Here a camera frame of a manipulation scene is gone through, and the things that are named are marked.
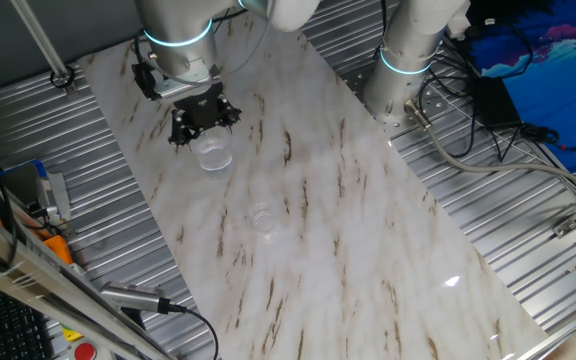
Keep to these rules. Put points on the glass mug with water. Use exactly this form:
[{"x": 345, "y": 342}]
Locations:
[{"x": 213, "y": 160}]

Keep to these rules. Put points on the orange box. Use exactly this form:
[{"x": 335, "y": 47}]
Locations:
[{"x": 59, "y": 248}]

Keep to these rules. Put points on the black power adapter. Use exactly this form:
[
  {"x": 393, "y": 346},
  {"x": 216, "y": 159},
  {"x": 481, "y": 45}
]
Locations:
[{"x": 495, "y": 102}]

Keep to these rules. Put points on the aluminium slanted pole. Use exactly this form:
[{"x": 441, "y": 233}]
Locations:
[{"x": 38, "y": 35}]

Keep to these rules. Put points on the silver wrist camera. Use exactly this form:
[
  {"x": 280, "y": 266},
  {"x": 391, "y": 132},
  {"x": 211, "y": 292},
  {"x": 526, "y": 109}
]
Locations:
[{"x": 183, "y": 89}]

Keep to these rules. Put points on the grey box red button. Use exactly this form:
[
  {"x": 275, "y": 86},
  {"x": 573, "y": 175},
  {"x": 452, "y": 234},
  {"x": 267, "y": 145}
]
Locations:
[{"x": 85, "y": 351}]

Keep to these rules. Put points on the aluminium frame beam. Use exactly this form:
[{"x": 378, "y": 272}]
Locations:
[{"x": 28, "y": 272}]

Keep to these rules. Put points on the silver ribbed camera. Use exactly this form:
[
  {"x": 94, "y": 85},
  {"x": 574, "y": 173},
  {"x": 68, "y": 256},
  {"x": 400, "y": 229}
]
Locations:
[{"x": 128, "y": 296}]

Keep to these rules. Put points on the black keyboard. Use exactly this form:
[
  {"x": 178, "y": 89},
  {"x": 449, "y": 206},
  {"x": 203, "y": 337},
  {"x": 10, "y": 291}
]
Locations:
[{"x": 3, "y": 330}]

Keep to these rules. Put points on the marble pattern table sheet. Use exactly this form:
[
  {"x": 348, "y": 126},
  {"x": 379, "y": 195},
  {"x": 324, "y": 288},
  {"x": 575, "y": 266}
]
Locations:
[{"x": 343, "y": 225}]

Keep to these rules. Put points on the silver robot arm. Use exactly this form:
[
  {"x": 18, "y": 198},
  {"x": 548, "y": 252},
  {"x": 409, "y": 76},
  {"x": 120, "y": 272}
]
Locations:
[{"x": 178, "y": 20}]

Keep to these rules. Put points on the small empty glass cup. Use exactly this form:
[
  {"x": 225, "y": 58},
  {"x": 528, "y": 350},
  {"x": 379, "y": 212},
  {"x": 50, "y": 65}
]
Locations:
[{"x": 263, "y": 220}]

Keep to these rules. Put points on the blue printed poster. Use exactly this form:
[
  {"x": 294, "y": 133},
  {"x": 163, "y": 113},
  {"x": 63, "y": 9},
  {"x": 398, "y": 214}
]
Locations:
[{"x": 558, "y": 90}]

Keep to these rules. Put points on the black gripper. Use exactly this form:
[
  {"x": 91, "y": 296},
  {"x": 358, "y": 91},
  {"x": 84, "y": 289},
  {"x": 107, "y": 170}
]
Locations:
[{"x": 203, "y": 112}]

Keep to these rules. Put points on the aluminium table edge rail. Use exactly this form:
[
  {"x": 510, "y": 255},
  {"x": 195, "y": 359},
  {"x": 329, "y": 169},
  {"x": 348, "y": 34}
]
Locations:
[{"x": 568, "y": 327}]

